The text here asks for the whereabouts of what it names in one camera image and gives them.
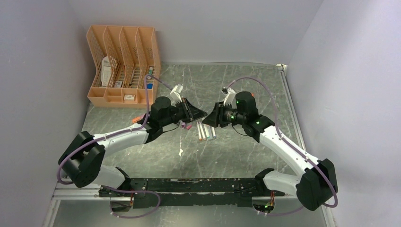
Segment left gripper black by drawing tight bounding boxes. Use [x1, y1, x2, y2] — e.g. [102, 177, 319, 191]
[161, 97, 207, 127]

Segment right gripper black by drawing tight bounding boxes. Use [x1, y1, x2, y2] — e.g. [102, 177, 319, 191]
[203, 101, 246, 128]

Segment white marker orange end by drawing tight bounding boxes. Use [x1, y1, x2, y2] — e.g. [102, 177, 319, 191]
[196, 122, 203, 141]

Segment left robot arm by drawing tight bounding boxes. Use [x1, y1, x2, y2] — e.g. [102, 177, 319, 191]
[57, 96, 207, 197]

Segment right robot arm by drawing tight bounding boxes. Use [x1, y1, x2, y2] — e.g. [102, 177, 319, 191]
[202, 91, 338, 211]

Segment small box in tray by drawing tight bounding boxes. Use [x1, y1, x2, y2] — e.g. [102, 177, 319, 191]
[123, 94, 135, 101]

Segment orange file organizer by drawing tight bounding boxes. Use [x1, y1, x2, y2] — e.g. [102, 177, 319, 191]
[87, 25, 161, 108]

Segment white packet in organizer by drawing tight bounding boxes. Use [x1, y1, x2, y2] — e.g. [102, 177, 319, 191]
[100, 56, 112, 87]

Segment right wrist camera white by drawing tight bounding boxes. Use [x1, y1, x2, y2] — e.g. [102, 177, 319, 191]
[221, 87, 236, 106]

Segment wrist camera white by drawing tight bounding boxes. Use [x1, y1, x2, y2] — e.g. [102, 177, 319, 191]
[221, 87, 236, 106]
[170, 84, 183, 103]

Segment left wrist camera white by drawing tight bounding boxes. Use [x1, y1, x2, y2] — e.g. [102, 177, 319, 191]
[170, 84, 183, 103]

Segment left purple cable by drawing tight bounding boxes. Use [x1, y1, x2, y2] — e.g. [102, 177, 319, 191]
[56, 74, 176, 185]

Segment black base frame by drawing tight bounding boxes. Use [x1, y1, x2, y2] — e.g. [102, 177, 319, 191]
[99, 178, 285, 209]

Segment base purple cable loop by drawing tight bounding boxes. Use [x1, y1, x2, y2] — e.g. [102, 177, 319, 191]
[109, 187, 162, 219]

